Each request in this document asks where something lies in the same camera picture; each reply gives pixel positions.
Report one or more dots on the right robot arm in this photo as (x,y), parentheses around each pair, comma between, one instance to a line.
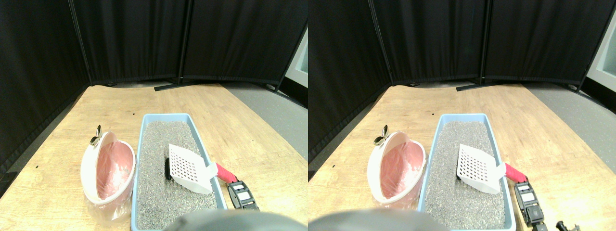
(536,222)

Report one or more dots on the blue litter tray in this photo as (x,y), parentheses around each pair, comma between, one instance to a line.
(154,202)
(447,207)

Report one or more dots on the white bin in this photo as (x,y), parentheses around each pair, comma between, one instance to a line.
(398,166)
(111,166)

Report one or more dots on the black bracket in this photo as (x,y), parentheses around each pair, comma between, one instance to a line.
(563,226)

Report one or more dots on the white shelf unit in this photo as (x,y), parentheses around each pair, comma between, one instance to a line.
(607,62)
(302,62)

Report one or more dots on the black lump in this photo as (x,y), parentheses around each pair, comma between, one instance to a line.
(168,169)
(459,177)

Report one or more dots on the curtain stand foot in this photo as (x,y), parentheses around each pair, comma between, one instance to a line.
(173,86)
(476,86)

